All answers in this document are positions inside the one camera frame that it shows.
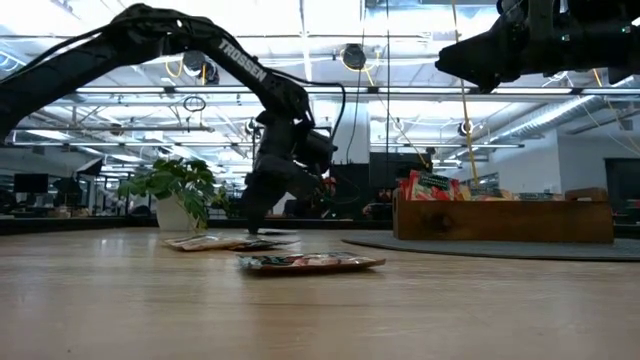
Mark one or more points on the grey round woven mat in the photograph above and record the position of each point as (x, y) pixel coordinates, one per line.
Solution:
(450, 250)

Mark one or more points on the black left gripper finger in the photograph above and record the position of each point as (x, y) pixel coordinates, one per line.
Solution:
(256, 212)
(306, 187)

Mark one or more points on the wooden three-compartment tray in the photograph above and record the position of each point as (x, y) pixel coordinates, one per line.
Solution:
(500, 222)

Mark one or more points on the green plant in white pot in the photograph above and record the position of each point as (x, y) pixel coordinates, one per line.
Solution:
(175, 210)

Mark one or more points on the black computer monitor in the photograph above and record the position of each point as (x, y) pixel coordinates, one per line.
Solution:
(31, 184)
(395, 167)

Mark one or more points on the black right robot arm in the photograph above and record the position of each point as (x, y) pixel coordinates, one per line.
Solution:
(600, 35)

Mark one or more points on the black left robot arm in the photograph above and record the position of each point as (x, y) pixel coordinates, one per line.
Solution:
(150, 30)

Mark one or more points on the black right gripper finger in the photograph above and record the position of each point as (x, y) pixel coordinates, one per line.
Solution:
(482, 40)
(475, 70)

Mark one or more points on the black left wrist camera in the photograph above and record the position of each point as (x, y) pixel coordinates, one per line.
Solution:
(320, 150)

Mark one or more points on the silver ribbed air duct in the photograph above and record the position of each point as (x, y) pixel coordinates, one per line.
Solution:
(560, 117)

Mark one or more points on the red strawberry tea sachet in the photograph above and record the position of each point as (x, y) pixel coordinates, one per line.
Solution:
(430, 186)

